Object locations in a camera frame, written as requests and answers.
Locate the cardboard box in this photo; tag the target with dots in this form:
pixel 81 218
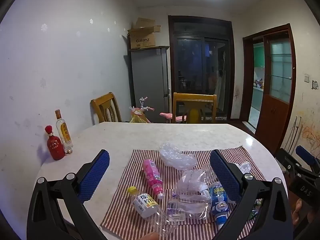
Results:
pixel 142 40

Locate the person's right hand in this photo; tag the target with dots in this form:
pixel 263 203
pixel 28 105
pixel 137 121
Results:
pixel 297 212

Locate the blue and white bottle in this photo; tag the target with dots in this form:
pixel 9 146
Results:
pixel 218 205

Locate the wooden door with glass panel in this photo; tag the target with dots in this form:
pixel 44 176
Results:
pixel 272 120

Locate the clear glass liquor bottle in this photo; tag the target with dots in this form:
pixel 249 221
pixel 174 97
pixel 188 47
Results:
pixel 64 132

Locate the yellow plastic bag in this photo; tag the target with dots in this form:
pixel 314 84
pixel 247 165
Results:
pixel 137 118

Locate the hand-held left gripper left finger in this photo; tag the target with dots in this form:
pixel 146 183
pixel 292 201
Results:
pixel 96 173

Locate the red ceramic liquor bottle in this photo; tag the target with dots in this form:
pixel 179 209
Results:
pixel 55 148

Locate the wooden chair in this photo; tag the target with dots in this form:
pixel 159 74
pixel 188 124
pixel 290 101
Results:
pixel 106 105
pixel 195 97

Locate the pink child's tricycle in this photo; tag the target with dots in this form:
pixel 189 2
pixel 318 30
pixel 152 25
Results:
pixel 167 115

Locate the green wrapper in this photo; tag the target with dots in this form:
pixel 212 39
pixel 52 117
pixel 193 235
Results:
pixel 257 206

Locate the clear bottle with yellow cap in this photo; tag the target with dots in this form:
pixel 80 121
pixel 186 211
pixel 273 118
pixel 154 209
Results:
pixel 147 205

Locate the wall light switch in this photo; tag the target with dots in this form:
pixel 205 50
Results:
pixel 306 78

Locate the striped table cloth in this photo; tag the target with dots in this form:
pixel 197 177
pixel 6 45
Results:
pixel 140 170

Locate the yellow plastic object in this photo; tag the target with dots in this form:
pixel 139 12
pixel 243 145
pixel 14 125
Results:
pixel 193 116

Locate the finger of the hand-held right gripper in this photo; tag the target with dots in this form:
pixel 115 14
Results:
pixel 303 153
pixel 285 161

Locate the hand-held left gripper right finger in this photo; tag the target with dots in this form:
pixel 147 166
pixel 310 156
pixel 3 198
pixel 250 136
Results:
pixel 223 173

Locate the small gold bottle cap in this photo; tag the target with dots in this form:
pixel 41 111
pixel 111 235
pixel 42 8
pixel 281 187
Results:
pixel 69 151

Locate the grey refrigerator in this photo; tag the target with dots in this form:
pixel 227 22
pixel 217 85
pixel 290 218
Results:
pixel 147 80

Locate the clear plastic packaging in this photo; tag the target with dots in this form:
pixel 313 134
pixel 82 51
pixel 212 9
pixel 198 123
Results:
pixel 192 180

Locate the dark sliding glass door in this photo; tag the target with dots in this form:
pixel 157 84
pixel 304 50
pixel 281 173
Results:
pixel 192 62

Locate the pink plastic bottle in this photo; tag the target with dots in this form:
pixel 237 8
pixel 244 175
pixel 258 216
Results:
pixel 151 172

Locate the wooden door frame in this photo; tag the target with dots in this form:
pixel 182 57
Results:
pixel 246 80

